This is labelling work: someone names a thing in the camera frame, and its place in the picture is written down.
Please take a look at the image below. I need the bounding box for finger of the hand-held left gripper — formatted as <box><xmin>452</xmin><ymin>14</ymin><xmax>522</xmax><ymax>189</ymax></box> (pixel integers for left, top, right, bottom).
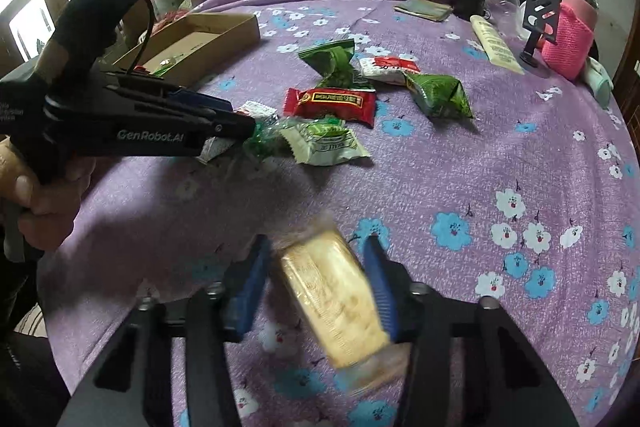
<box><xmin>117</xmin><ymin>74</ymin><xmax>233</xmax><ymax>115</ymax></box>
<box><xmin>135</xmin><ymin>99</ymin><xmax>256</xmax><ymax>140</ymax></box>

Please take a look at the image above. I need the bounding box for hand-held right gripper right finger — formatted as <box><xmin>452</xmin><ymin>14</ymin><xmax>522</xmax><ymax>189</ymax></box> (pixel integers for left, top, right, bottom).
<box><xmin>362</xmin><ymin>234</ymin><xmax>581</xmax><ymax>427</ymax></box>

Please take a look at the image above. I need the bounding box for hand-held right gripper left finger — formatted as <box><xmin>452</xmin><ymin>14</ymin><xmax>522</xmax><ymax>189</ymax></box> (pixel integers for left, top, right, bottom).
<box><xmin>60</xmin><ymin>234</ymin><xmax>273</xmax><ymax>427</ymax></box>

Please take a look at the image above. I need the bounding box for beige cracker packet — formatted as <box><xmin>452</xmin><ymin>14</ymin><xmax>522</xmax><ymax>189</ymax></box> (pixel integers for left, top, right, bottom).
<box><xmin>279</xmin><ymin>228</ymin><xmax>402</xmax><ymax>390</ymax></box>

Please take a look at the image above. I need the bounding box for cardboard box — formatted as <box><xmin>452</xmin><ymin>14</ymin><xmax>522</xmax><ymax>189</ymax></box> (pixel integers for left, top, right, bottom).
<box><xmin>112</xmin><ymin>13</ymin><xmax>261</xmax><ymax>90</ymax></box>

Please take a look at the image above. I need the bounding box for long red snack packet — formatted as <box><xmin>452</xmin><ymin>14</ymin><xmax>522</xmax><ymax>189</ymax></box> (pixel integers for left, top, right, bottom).
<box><xmin>283</xmin><ymin>87</ymin><xmax>377</xmax><ymax>128</ymax></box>

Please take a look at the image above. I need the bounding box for green pyramid snack packet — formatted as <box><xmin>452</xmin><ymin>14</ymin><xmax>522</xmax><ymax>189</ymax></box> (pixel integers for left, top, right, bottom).
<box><xmin>297</xmin><ymin>38</ymin><xmax>357</xmax><ymax>88</ymax></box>
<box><xmin>404</xmin><ymin>73</ymin><xmax>474</xmax><ymax>121</ymax></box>

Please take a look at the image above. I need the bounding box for person's left hand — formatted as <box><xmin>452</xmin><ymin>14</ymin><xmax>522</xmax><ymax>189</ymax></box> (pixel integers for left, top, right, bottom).
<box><xmin>0</xmin><ymin>136</ymin><xmax>97</xmax><ymax>254</ymax></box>

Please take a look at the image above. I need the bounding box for patterned blanket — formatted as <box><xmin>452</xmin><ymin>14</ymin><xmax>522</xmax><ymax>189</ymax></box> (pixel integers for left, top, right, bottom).
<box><xmin>150</xmin><ymin>0</ymin><xmax>193</xmax><ymax>32</ymax></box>

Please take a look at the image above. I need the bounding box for purple floral tablecloth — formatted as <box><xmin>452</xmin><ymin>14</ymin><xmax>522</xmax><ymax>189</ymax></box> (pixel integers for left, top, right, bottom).
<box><xmin>37</xmin><ymin>0</ymin><xmax>640</xmax><ymax>427</ymax></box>

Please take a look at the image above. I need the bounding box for white red green snack packet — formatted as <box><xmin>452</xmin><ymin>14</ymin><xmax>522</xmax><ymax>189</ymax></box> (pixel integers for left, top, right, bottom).
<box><xmin>359</xmin><ymin>56</ymin><xmax>422</xmax><ymax>86</ymax></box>

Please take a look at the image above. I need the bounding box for olive green pouch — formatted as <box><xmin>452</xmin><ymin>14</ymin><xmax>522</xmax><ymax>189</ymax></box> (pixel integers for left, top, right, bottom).
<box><xmin>394</xmin><ymin>0</ymin><xmax>453</xmax><ymax>22</ymax></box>

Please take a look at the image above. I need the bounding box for person's dark clothing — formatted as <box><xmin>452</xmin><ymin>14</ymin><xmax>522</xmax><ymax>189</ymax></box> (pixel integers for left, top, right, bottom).
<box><xmin>0</xmin><ymin>252</ymin><xmax>71</xmax><ymax>427</ymax></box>

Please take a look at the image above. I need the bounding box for cream coloured tube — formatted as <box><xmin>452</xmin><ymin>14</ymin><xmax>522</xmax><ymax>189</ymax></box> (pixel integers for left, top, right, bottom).
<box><xmin>470</xmin><ymin>15</ymin><xmax>526</xmax><ymax>75</ymax></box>

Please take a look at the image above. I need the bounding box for mint green cloth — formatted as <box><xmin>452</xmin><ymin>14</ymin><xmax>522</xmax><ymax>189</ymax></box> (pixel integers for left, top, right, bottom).
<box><xmin>582</xmin><ymin>57</ymin><xmax>613</xmax><ymax>108</ymax></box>

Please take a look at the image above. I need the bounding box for bottle with pink knit sleeve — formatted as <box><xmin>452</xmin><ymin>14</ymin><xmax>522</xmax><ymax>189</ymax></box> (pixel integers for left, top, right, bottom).
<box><xmin>541</xmin><ymin>0</ymin><xmax>601</xmax><ymax>81</ymax></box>

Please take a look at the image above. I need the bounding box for black phone stand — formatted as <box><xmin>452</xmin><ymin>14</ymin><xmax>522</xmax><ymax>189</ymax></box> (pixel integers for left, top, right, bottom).
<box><xmin>518</xmin><ymin>0</ymin><xmax>561</xmax><ymax>66</ymax></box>

